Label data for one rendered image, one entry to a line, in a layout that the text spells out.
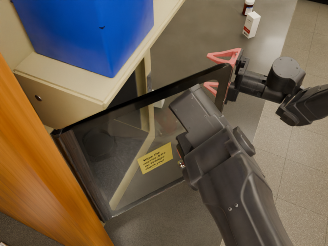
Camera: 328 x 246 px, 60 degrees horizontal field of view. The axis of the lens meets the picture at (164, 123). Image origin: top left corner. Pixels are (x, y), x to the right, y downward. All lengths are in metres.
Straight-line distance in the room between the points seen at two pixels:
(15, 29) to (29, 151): 0.14
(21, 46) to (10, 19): 0.03
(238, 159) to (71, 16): 0.21
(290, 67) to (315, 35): 2.54
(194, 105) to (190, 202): 0.49
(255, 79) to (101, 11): 0.53
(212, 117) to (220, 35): 0.96
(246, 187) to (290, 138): 1.97
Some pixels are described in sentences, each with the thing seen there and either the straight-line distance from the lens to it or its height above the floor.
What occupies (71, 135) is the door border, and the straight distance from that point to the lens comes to 0.43.
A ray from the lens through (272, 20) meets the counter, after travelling 1.48.
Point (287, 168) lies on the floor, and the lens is 2.10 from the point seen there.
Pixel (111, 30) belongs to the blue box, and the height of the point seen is 1.56.
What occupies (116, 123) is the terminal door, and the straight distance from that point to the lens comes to 0.45.
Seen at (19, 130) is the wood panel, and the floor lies 1.54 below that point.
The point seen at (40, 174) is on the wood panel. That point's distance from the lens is 0.28.
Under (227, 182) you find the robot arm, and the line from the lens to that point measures 0.29.
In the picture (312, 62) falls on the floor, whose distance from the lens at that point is 2.89.
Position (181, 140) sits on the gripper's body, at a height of 1.30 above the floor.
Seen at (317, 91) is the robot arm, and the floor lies 1.28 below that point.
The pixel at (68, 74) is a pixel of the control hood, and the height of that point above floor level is 1.51.
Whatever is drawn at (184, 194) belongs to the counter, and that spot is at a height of 0.94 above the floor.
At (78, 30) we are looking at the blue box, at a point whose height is 1.56.
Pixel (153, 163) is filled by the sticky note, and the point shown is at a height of 1.18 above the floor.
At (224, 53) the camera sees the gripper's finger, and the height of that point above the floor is 1.26.
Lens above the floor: 1.72
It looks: 54 degrees down
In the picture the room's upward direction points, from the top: straight up
